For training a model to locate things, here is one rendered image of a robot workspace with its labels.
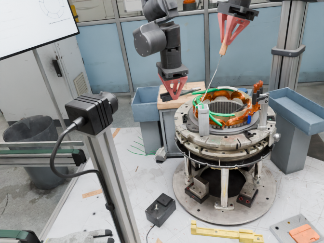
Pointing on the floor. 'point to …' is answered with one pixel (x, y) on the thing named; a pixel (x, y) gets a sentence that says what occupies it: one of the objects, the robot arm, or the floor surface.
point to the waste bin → (41, 182)
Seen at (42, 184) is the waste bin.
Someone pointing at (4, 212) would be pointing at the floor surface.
